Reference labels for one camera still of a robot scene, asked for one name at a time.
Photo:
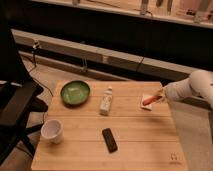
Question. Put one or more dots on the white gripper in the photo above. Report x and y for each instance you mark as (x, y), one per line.
(161, 94)

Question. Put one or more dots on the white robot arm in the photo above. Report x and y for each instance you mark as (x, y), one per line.
(198, 83)

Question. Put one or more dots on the white bottle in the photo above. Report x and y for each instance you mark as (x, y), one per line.
(106, 101)

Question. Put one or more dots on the black remote control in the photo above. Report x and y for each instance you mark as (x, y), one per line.
(109, 140)

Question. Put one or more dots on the green bowl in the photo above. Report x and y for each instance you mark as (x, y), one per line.
(75, 93)

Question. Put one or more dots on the white cup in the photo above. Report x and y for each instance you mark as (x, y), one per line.
(52, 131)

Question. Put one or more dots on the black chair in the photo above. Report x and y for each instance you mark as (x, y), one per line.
(18, 98)

